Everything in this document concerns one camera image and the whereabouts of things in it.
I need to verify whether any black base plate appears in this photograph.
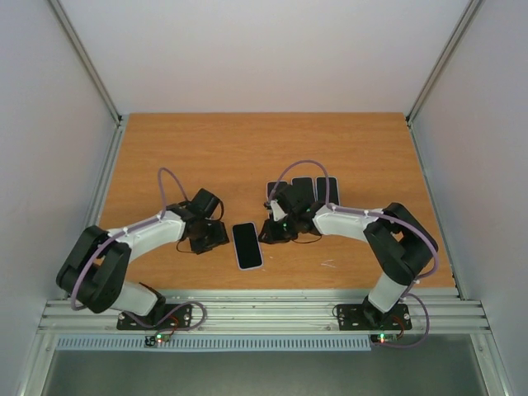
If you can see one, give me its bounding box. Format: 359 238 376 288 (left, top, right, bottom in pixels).
332 304 413 332
116 303 193 331

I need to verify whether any lavender phone case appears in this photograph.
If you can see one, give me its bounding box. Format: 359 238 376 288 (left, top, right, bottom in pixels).
230 221 265 271

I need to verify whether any small circuit board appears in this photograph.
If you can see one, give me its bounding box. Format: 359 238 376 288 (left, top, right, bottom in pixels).
144 334 172 347
370 333 403 344

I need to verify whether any right small circuit board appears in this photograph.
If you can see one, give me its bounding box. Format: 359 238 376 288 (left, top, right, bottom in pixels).
370 333 403 344

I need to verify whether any left small circuit board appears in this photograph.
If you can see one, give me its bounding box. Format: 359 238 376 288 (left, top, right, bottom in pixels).
144 334 172 347

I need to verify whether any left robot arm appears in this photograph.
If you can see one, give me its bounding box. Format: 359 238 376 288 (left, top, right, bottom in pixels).
55 189 229 328

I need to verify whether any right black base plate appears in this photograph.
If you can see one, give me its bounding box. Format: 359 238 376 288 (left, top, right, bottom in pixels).
332 304 413 332

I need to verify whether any pink clear phone case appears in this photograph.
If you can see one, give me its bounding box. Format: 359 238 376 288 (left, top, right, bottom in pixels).
265 180 288 199

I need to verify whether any right aluminium corner post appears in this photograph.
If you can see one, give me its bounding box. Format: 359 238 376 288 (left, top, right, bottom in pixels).
404 0 484 127

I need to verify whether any purple cable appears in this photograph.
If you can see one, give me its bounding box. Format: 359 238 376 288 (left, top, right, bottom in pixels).
267 159 440 348
70 166 207 332

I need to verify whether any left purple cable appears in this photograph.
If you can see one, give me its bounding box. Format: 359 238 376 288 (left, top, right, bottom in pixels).
70 166 207 332

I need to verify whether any aluminium front rail frame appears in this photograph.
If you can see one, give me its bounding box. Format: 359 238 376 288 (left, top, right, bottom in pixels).
37 288 491 335

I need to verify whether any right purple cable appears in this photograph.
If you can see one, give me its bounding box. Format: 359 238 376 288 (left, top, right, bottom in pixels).
267 159 440 348

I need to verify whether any left aluminium corner post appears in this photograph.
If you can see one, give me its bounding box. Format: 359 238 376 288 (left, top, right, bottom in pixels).
45 0 124 127

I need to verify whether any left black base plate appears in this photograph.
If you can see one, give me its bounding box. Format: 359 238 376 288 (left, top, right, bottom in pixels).
116 303 193 331

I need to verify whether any black phone blue edge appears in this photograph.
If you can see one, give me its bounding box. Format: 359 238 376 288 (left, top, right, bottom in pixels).
315 177 340 205

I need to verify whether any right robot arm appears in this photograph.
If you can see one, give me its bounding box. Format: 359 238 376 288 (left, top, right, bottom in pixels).
258 184 440 328

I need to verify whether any aluminium corner post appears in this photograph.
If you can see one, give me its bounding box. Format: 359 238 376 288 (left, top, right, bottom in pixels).
45 0 124 127
404 0 484 127

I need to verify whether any black phone pink edge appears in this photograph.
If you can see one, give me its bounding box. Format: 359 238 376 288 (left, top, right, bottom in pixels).
291 177 314 196

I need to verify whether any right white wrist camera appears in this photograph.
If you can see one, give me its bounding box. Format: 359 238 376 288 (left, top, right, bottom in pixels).
264 199 287 222

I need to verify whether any grey slotted cable duct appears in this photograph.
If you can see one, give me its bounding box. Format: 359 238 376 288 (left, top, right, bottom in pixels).
55 334 371 352

